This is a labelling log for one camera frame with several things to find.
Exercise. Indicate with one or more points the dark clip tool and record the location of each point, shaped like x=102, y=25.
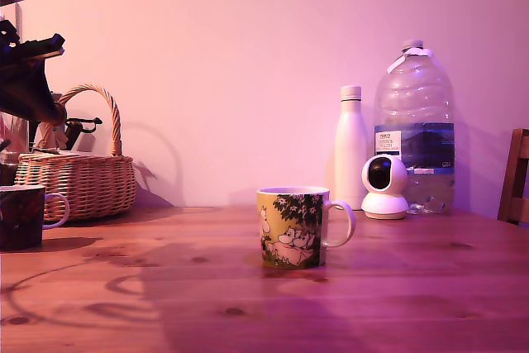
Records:
x=76, y=130

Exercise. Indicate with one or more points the glass jar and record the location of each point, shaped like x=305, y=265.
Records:
x=8, y=171

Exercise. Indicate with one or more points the dark patterned mug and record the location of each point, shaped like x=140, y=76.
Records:
x=20, y=218

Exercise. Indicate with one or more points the yellow cartoon print mug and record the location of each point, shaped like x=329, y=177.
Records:
x=289, y=229

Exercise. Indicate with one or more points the white metal bottle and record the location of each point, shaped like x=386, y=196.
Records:
x=350, y=154

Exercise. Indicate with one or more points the large clear water bottle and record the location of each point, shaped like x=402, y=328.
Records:
x=417, y=96

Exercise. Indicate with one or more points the wooden chair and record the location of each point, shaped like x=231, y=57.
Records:
x=514, y=187

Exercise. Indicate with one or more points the small white round camera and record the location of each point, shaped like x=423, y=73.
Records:
x=382, y=200

